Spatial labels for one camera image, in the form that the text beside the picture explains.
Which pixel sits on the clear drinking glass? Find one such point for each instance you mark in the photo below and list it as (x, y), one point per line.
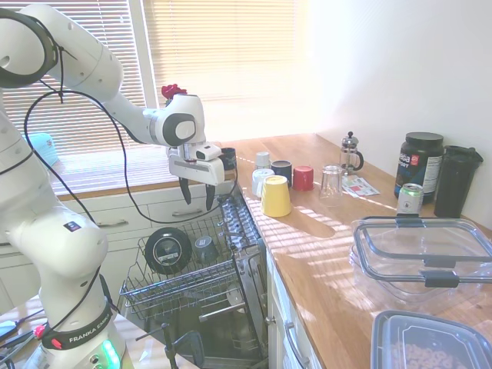
(331, 188)

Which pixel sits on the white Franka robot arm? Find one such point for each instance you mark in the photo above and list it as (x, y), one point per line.
(77, 57)

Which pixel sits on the clear plastic container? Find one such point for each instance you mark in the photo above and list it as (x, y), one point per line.
(388, 292)

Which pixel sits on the round metal cabinet knob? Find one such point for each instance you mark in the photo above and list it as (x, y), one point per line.
(270, 320)

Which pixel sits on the navy blue mug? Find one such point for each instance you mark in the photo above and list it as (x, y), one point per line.
(281, 171)

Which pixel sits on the open dishwasher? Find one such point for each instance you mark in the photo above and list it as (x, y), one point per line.
(246, 334)

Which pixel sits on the dark blue rounded object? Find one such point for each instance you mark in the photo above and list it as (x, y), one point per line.
(200, 346)

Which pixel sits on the printed paper leaflet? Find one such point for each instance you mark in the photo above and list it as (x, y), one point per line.
(359, 188)

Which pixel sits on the black mug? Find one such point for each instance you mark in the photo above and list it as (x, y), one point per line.
(229, 158)

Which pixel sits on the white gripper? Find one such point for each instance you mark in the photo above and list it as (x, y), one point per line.
(200, 171)

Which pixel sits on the black shaker bottle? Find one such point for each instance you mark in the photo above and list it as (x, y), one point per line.
(455, 180)

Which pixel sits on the white drink can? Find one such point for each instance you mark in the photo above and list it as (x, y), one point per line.
(409, 200)

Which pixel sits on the black round pan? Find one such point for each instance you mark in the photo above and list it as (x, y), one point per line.
(167, 251)

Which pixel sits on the dark grey mug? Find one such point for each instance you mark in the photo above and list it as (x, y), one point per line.
(206, 250)

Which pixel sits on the clear container with grey-rimmed lid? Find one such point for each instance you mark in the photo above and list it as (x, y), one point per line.
(423, 246)

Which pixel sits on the yellow plastic cup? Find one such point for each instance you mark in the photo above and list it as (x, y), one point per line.
(276, 198)

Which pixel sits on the small white patterned cup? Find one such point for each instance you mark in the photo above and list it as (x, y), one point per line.
(263, 159)

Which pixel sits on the beige window blind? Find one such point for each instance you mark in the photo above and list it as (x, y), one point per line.
(219, 46)
(127, 34)

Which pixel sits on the black protein powder tub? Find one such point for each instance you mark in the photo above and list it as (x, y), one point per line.
(419, 165)

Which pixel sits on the red mug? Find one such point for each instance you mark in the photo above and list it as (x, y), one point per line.
(303, 180)

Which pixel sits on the grey-lidded container with cereal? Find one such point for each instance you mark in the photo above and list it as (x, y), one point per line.
(423, 342)

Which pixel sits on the red rose bouquet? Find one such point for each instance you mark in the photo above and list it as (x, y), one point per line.
(173, 92)

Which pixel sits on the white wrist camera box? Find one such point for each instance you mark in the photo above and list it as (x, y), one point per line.
(208, 152)

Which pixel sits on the black camera tripod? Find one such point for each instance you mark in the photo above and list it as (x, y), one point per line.
(169, 346)

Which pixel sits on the white mug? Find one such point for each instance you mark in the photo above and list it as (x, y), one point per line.
(260, 182)

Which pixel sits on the glass french press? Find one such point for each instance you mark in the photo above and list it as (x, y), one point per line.
(350, 157)

